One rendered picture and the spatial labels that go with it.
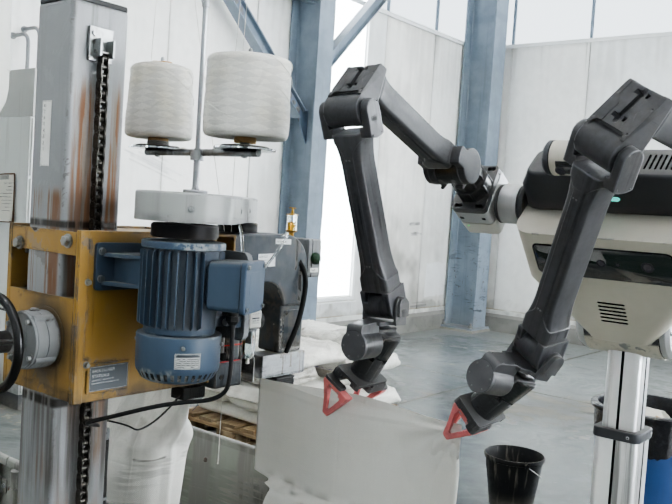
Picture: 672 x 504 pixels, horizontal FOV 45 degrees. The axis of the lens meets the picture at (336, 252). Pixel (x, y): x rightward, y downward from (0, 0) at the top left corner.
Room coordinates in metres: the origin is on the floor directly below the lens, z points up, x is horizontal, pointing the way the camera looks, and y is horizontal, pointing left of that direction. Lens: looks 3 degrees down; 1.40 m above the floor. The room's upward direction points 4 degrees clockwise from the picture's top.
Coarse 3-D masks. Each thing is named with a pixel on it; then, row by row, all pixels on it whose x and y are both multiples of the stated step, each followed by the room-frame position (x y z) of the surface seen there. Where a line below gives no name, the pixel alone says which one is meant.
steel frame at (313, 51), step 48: (384, 0) 8.54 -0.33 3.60; (480, 0) 10.27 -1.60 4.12; (336, 48) 8.00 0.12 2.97; (480, 48) 10.24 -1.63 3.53; (480, 96) 10.21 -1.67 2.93; (288, 144) 7.77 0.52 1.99; (480, 144) 10.18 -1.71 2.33; (288, 192) 7.80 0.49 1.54; (480, 240) 9.98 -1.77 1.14; (480, 288) 10.05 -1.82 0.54
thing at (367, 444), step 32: (288, 384) 1.71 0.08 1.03; (288, 416) 1.68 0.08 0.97; (320, 416) 1.60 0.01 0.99; (352, 416) 1.55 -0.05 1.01; (384, 416) 1.53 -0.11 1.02; (416, 416) 1.51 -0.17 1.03; (256, 448) 1.74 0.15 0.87; (288, 448) 1.67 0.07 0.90; (320, 448) 1.59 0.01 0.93; (352, 448) 1.55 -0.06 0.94; (384, 448) 1.53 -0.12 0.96; (416, 448) 1.50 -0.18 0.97; (448, 448) 1.47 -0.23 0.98; (288, 480) 1.67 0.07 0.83; (320, 480) 1.59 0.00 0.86; (352, 480) 1.55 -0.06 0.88; (384, 480) 1.53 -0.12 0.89; (416, 480) 1.50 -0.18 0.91; (448, 480) 1.47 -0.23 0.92
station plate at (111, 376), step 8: (96, 368) 1.46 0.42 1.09; (104, 368) 1.47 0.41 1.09; (112, 368) 1.49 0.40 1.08; (120, 368) 1.50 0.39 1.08; (96, 376) 1.46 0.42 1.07; (104, 376) 1.47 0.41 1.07; (112, 376) 1.49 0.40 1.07; (120, 376) 1.50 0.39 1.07; (96, 384) 1.46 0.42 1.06; (104, 384) 1.47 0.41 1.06; (112, 384) 1.49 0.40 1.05; (120, 384) 1.50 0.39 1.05
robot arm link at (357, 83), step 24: (360, 72) 1.51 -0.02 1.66; (384, 72) 1.49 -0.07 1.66; (336, 96) 1.47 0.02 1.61; (360, 96) 1.43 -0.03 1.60; (384, 96) 1.51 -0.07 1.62; (336, 120) 1.46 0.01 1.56; (360, 120) 1.43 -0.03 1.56; (384, 120) 1.57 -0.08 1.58; (408, 120) 1.59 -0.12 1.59; (408, 144) 1.65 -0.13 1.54; (432, 144) 1.66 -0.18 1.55; (432, 168) 1.73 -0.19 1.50; (480, 168) 1.77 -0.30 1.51
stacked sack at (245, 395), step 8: (240, 384) 4.57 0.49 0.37; (248, 384) 4.59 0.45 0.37; (256, 384) 4.58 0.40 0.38; (304, 384) 4.64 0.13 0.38; (312, 384) 4.65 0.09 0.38; (320, 384) 4.69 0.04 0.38; (232, 392) 4.55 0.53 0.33; (240, 392) 4.52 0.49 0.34; (248, 392) 4.49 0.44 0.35; (256, 392) 4.46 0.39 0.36; (232, 400) 4.54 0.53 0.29; (240, 400) 4.50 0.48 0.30; (248, 400) 4.46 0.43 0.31; (256, 400) 4.43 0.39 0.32; (248, 408) 4.47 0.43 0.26; (256, 408) 4.43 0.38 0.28
